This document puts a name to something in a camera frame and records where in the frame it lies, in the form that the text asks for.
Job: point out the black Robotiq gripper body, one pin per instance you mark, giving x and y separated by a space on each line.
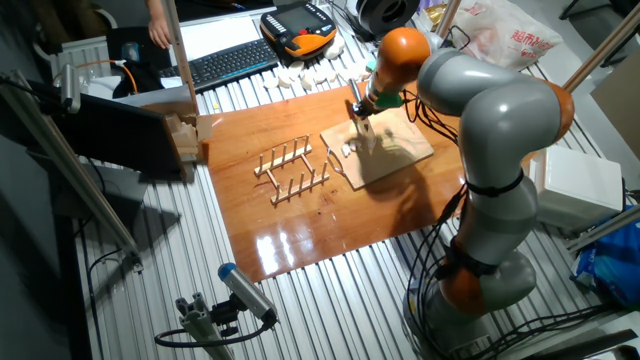
371 106

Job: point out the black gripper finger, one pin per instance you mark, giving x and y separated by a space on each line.
356 113
354 105

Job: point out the stainless steel cleaver knife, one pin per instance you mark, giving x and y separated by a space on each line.
367 135

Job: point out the person's forearm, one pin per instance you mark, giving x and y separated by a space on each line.
155 7

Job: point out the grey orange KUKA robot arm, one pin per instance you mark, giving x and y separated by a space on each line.
500 120

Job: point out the white radish piece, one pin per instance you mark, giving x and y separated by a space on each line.
355 145

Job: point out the large white radish chunk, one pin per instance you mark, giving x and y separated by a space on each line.
334 47

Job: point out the person's hand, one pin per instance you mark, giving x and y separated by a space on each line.
160 32

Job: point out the bamboo cutting board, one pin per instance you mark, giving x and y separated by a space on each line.
400 150

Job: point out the black filament spool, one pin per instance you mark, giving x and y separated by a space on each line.
387 15

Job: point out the wooden peg rack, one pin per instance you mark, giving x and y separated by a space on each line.
300 189

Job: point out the orange black teach pendant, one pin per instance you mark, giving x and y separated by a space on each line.
300 25

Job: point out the gold foil packet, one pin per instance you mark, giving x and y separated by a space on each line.
436 15

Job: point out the black keyboard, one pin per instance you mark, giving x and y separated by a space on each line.
225 62

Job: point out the glossy orange wooden board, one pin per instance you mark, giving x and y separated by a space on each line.
280 235

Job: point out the white plastic bag red print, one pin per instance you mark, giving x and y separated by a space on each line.
500 35

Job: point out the small wooden blocks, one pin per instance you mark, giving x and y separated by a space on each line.
182 135

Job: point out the black mouse pad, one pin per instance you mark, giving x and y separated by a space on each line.
150 50

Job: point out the white plastic drawer box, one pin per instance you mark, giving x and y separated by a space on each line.
575 190

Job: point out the black computer mouse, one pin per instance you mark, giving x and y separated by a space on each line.
130 51

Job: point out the black monitor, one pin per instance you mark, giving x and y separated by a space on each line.
120 135

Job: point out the brown cardboard panel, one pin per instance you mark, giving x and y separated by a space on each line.
620 105

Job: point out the blue plastic bag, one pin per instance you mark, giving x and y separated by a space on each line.
615 265

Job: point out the slanted aluminium beam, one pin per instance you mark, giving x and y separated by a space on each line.
65 160

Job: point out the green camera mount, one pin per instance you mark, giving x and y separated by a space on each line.
390 100

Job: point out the short brown frame pole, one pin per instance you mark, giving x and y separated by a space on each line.
447 17

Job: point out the wooden post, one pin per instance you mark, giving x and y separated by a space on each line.
180 60

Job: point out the silver camera blue end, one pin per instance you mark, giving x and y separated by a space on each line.
245 290

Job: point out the slanted brown frame pole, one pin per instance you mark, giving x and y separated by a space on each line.
600 50

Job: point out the black camera clamp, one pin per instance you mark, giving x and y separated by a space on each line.
225 315

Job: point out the aluminium profile bracket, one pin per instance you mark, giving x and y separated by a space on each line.
200 325

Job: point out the grey aluminium rail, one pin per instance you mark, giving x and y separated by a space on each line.
605 227

